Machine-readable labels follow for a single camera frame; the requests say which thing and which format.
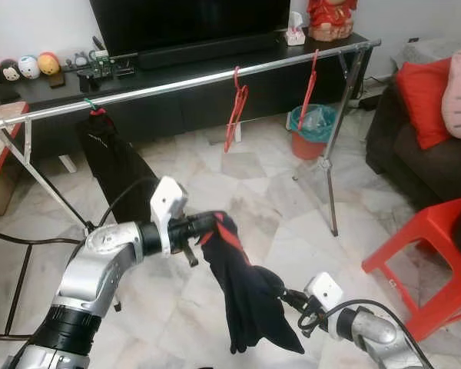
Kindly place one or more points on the red robed buddha figurine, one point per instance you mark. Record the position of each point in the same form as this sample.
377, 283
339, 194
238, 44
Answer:
332, 19

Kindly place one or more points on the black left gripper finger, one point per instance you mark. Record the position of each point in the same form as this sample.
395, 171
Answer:
211, 223

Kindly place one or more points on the red square cushion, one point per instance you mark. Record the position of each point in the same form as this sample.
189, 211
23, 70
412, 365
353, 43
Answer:
422, 100

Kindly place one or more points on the black flat television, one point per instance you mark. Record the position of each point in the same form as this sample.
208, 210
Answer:
192, 23

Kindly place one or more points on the white round plush toy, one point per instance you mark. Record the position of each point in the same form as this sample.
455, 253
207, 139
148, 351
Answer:
29, 67

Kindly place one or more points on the red plastic stool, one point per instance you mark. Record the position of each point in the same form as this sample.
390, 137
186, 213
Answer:
438, 231

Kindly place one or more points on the black television console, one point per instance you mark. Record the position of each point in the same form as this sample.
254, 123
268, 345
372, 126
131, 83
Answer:
177, 111

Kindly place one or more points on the green hook hanger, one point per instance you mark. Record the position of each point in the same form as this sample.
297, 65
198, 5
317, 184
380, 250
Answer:
96, 109

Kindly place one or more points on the grey speckled side table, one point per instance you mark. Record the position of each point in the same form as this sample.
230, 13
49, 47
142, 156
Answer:
426, 50

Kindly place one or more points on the red plastic bucket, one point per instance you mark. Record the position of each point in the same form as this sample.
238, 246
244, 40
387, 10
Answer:
307, 147

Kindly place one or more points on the dark grey sofa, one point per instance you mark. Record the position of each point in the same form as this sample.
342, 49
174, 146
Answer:
422, 169

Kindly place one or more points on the small grey figurine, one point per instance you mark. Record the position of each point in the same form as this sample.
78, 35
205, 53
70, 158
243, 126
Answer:
79, 60

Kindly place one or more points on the silver metal clothes rack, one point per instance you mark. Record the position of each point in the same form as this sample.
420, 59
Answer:
177, 84

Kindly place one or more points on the teal plastic bin liner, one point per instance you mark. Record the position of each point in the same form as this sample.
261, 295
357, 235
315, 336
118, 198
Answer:
296, 123

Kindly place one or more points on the red plastic hanger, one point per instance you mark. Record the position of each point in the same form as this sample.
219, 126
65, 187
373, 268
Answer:
238, 108
308, 92

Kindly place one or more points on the orange round plush toy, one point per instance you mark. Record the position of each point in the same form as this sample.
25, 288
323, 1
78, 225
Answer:
48, 63

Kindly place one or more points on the black plush toy white face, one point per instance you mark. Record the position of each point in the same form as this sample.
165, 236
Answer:
11, 71

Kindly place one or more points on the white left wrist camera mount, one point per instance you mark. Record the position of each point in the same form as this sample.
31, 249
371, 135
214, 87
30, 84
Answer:
169, 204

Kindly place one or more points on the navy garment orange stripe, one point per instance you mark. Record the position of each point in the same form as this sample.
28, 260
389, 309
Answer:
250, 300

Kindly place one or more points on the green white gadget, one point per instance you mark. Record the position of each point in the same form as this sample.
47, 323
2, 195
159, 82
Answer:
100, 63

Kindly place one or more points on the black shirt small white logo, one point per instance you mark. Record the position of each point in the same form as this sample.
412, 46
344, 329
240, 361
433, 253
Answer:
115, 161

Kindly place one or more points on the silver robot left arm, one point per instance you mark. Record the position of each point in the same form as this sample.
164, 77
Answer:
92, 265

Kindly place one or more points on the white pink tissue box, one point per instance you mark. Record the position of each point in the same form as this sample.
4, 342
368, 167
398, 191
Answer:
295, 34

